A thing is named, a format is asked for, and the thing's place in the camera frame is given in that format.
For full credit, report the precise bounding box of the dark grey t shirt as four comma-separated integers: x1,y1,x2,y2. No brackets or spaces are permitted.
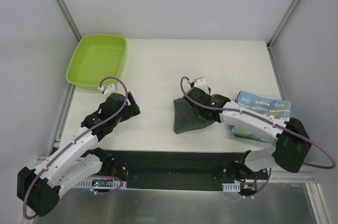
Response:
173,96,215,134

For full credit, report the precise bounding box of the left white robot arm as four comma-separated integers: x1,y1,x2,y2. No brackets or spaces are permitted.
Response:
17,92,140,220

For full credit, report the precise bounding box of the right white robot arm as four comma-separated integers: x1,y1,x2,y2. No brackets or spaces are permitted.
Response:
184,87,311,179

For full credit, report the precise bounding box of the folded green t shirt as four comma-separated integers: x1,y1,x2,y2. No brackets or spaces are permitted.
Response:
234,134,254,140

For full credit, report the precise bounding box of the lime green plastic bin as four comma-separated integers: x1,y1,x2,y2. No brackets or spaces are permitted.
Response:
65,34,127,90

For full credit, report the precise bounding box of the folded blue printed t shirt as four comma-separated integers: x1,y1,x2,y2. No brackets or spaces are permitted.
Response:
231,90,292,143

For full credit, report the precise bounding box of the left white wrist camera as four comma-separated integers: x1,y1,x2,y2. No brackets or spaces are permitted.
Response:
98,83,117,95

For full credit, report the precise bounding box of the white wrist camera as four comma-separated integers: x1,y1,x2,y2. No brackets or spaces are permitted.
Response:
188,77,208,89
98,83,117,95

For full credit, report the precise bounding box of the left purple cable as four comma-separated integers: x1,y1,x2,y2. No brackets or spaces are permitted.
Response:
22,76,130,220

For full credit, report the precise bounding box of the purple cable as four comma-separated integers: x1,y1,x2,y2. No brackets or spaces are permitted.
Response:
180,76,336,201
22,76,130,220

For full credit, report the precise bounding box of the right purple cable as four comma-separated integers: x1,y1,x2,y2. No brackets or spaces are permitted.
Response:
180,76,336,201

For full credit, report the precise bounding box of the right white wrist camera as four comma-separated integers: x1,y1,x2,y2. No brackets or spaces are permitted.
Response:
188,77,208,89

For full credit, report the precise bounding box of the right white cable duct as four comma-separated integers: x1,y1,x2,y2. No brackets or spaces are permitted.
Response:
222,182,241,193

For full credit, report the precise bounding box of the white cable duct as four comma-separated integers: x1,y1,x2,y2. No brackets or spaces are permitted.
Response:
74,178,127,190
222,182,241,193

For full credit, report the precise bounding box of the left white cable duct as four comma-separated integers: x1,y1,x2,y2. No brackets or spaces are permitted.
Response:
74,178,127,190

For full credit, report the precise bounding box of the left aluminium frame post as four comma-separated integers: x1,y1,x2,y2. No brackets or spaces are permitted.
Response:
55,0,82,42

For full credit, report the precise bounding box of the aluminium frame post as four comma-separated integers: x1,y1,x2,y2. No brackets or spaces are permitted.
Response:
266,0,320,49
55,0,82,42

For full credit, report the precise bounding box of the right aluminium frame post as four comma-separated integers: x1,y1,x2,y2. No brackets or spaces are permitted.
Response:
266,0,320,49

